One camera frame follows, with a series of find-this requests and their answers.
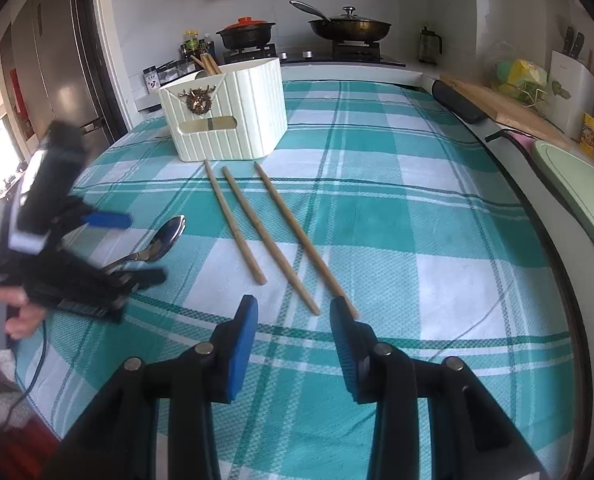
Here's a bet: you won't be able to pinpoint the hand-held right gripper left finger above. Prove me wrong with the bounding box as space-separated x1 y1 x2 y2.
42 294 259 480

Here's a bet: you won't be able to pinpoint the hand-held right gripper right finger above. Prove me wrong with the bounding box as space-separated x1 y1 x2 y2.
329 297 548 480

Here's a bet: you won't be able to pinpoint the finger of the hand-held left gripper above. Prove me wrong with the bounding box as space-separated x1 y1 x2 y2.
52 211 132 247
102 267 168 296

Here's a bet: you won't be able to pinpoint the wooden chopstick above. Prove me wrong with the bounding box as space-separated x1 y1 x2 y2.
204 160 268 285
191 52 222 77
253 161 350 311
221 166 321 316

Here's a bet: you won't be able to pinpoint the cream ribbed utensil holder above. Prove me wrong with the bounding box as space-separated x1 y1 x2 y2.
157 57 288 163

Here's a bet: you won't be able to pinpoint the person's left hand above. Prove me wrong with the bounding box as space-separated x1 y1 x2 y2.
0 286 46 340

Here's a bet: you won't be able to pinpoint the grey refrigerator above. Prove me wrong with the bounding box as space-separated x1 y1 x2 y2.
0 0 103 145

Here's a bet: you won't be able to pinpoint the teal checked tablecloth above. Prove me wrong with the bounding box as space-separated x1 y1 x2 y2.
14 79 585 480

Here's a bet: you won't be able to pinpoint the black clay pot red lid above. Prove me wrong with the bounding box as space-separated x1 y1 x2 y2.
215 17 276 52

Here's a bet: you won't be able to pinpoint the black gas stove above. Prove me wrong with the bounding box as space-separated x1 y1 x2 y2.
212 42 407 67

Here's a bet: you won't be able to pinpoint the black padded bar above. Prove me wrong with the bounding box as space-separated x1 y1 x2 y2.
431 81 488 125

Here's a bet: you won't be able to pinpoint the light green cutting board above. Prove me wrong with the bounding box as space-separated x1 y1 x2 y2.
532 140 594 271

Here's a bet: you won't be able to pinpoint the wooden cutting board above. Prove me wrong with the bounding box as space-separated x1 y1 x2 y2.
439 75 572 146

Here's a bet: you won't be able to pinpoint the black wok with glass lid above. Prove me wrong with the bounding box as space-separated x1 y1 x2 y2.
290 0 393 43

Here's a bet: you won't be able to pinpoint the dark glass press pot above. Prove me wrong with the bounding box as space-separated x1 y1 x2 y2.
418 25 444 66

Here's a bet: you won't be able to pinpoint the green and yellow bag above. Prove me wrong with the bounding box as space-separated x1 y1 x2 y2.
492 59 548 106

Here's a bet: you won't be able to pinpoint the white knife block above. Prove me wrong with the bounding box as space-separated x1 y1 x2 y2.
547 50 594 137

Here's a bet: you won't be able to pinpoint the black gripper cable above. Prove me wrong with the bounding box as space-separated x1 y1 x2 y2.
0 322 48 428

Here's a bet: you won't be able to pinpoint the black handled knives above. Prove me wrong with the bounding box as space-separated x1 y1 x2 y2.
562 26 586 58

